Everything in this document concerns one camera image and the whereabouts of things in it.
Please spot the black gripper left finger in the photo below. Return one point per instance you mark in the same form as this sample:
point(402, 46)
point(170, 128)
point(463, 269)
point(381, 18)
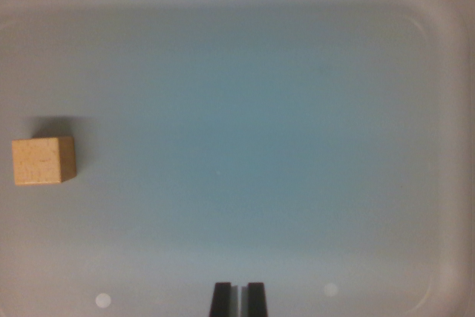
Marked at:
point(222, 302)

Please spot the light wooden cube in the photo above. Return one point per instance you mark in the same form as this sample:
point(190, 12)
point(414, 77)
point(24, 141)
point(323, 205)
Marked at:
point(39, 161)

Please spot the pale blue plastic tray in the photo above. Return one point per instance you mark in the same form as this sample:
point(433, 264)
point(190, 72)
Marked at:
point(259, 109)

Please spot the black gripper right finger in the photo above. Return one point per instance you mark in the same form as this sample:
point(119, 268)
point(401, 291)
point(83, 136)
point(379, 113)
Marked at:
point(257, 302)

